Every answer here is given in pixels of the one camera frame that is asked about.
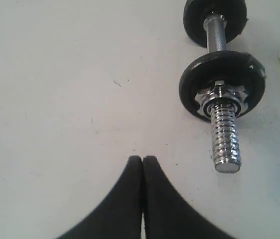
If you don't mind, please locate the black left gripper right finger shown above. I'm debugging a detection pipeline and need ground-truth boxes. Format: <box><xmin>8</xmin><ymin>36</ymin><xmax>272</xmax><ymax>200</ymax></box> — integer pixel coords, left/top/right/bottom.
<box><xmin>143</xmin><ymin>156</ymin><xmax>233</xmax><ymax>239</ymax></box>

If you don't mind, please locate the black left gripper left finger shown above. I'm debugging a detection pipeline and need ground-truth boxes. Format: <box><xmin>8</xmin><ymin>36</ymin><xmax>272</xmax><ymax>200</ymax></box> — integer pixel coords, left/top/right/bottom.
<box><xmin>60</xmin><ymin>155</ymin><xmax>143</xmax><ymax>239</ymax></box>

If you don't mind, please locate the chrome dumbbell bar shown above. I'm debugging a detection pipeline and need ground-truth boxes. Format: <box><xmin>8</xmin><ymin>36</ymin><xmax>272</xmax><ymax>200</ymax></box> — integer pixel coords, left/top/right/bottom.
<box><xmin>203</xmin><ymin>13</ymin><xmax>241</xmax><ymax>174</ymax></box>

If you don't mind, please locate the chrome star collar nut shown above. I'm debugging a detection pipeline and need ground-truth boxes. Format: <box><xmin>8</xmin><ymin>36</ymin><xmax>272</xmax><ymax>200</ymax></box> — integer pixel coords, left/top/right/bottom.
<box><xmin>194</xmin><ymin>81</ymin><xmax>249</xmax><ymax>119</ymax></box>

